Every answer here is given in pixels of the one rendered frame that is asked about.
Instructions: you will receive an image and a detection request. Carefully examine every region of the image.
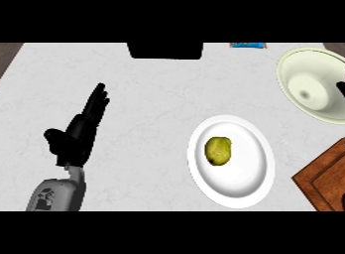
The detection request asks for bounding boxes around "brown wooden cutting board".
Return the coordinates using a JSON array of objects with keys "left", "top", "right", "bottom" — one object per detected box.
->
[{"left": 290, "top": 136, "right": 345, "bottom": 212}]

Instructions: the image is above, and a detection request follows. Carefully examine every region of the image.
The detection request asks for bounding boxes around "white oval plate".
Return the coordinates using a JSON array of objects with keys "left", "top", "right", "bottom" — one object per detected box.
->
[{"left": 186, "top": 114, "right": 276, "bottom": 209}]

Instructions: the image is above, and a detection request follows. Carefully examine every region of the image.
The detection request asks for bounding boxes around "cream bowl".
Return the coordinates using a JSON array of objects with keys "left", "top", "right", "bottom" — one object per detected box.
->
[{"left": 275, "top": 46, "right": 345, "bottom": 126}]

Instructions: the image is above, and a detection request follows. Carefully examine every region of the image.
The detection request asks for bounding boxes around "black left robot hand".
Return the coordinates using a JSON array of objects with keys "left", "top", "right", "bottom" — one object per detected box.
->
[{"left": 43, "top": 82, "right": 111, "bottom": 169}]

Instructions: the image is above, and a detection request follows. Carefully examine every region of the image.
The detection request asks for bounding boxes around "black appliance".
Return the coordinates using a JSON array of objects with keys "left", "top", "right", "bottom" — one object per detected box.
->
[{"left": 126, "top": 42, "right": 205, "bottom": 62}]

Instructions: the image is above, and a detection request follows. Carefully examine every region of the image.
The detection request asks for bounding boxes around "blue package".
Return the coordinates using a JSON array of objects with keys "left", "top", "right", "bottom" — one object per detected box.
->
[{"left": 229, "top": 42, "right": 269, "bottom": 50}]

